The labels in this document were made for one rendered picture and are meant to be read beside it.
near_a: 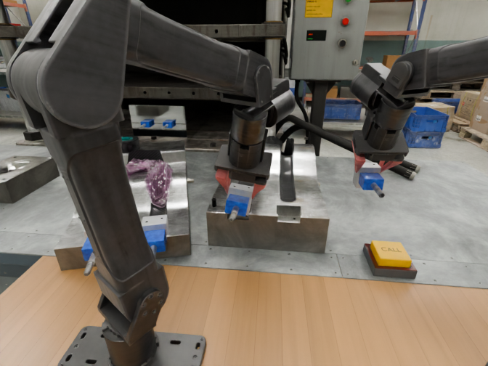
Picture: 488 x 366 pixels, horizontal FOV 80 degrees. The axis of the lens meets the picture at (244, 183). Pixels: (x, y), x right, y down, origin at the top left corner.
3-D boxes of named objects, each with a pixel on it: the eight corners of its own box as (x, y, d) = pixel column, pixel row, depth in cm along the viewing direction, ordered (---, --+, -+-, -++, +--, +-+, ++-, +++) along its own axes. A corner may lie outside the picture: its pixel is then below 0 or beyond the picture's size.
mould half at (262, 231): (324, 253, 64) (332, 199, 58) (208, 245, 66) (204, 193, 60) (305, 167, 108) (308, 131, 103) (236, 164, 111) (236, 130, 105)
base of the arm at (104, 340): (72, 293, 43) (38, 335, 37) (204, 303, 42) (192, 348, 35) (85, 329, 47) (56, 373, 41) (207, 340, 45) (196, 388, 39)
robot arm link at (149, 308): (126, 256, 42) (86, 277, 38) (162, 285, 37) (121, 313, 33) (133, 288, 45) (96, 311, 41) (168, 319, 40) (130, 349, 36)
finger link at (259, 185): (232, 181, 64) (235, 147, 57) (264, 186, 64) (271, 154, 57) (226, 204, 59) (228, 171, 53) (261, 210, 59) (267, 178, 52)
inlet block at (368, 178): (392, 208, 60) (396, 184, 58) (367, 206, 61) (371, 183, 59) (372, 183, 72) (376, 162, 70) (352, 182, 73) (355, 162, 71)
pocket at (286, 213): (300, 232, 62) (302, 217, 60) (275, 230, 62) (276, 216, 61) (299, 220, 66) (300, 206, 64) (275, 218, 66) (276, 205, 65)
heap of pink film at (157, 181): (173, 206, 70) (170, 177, 67) (95, 213, 67) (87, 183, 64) (175, 166, 93) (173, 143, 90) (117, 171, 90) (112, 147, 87)
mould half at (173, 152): (191, 255, 63) (186, 211, 58) (60, 271, 59) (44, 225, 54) (186, 168, 107) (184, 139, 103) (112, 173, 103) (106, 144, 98)
